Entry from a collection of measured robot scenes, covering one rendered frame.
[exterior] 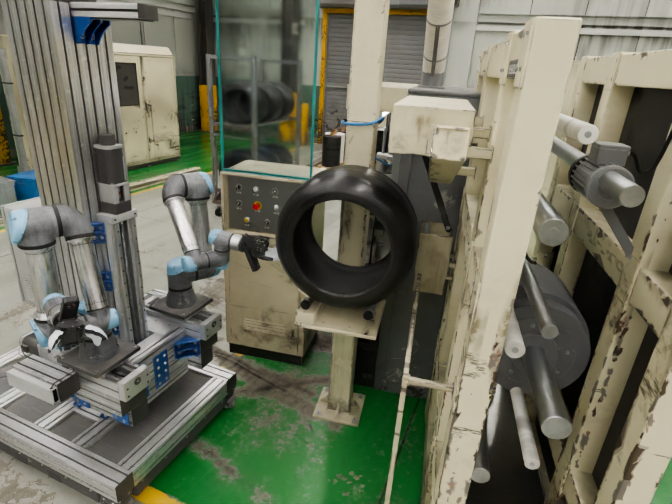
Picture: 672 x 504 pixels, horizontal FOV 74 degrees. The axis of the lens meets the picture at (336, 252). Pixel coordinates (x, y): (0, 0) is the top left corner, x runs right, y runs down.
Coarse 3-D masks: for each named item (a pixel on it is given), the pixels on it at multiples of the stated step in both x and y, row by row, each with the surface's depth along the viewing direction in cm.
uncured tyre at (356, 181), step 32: (320, 192) 176; (352, 192) 173; (384, 192) 174; (288, 224) 184; (384, 224) 174; (416, 224) 191; (288, 256) 189; (320, 256) 218; (320, 288) 192; (352, 288) 212; (384, 288) 185
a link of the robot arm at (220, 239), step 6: (210, 234) 204; (216, 234) 204; (222, 234) 204; (228, 234) 204; (210, 240) 204; (216, 240) 204; (222, 240) 203; (228, 240) 203; (216, 246) 205; (222, 246) 205; (228, 246) 204
